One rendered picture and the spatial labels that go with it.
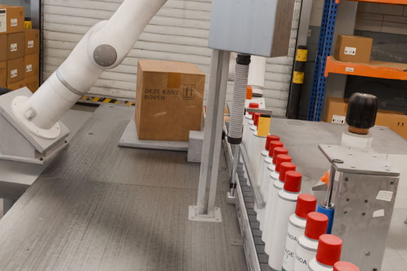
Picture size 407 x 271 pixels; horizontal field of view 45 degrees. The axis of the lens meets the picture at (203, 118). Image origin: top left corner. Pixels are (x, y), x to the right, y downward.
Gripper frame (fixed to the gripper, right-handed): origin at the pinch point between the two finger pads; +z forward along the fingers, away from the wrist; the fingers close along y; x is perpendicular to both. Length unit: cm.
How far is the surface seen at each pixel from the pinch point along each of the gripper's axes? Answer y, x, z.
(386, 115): 179, 307, -57
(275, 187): -2, -64, 13
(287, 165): 0, -65, 9
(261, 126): -2.0, -39.2, -1.6
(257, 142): -1.2, -27.9, 2.0
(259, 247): -3, -55, 27
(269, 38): -5, -61, -19
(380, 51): 190, 359, -136
